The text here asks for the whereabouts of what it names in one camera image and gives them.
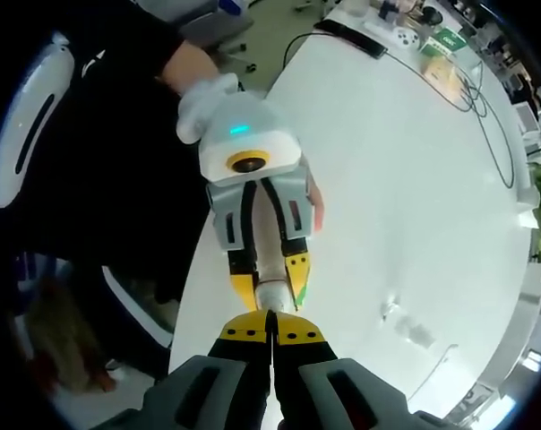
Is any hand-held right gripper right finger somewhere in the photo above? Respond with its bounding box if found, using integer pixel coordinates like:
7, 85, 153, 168
271, 311, 449, 430

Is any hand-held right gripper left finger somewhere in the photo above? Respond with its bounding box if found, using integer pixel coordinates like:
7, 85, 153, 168
90, 309, 272, 430

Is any white pump bottle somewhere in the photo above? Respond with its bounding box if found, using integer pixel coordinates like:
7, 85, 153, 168
251, 185, 297, 314

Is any clear glass pump bottle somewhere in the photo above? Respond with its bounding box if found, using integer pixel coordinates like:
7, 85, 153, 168
379, 293, 437, 351

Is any person's left hand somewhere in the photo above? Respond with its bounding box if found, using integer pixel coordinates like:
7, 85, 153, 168
306, 172, 329, 235

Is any grey office chair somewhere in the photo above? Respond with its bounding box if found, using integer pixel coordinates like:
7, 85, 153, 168
180, 0, 259, 73

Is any person's black clothing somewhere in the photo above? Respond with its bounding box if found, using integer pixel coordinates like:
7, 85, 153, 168
0, 0, 218, 373

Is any black flat device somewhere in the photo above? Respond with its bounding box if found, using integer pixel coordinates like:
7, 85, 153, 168
313, 18, 389, 60

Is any white game controller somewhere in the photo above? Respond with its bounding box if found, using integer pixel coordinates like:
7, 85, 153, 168
392, 26, 423, 49

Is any tan box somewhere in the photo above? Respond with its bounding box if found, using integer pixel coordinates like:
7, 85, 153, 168
420, 56, 471, 93

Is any green box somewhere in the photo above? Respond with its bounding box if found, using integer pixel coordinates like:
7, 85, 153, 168
420, 25, 468, 57

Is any white worn device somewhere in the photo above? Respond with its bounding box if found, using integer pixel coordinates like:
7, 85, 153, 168
0, 31, 76, 210

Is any black looped cable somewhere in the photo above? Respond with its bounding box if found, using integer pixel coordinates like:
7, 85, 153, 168
449, 57, 529, 189

